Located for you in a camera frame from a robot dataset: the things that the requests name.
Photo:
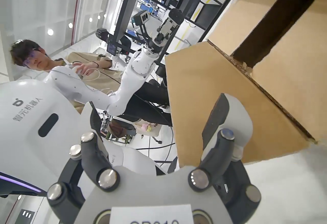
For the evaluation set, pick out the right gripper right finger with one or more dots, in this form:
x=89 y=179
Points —
x=236 y=117

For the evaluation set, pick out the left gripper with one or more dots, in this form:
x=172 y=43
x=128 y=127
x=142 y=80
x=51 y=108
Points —
x=164 y=28

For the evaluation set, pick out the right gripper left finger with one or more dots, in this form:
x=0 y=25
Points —
x=93 y=156

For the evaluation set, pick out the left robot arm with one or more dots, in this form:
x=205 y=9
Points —
x=132 y=74

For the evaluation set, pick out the large brown cardboard carton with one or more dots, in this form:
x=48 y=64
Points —
x=199 y=87

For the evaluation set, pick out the robot body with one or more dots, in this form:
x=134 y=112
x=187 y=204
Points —
x=30 y=112

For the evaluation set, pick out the person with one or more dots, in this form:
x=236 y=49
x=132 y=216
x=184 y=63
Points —
x=106 y=77

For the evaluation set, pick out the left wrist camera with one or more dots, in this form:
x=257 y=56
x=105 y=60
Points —
x=141 y=17

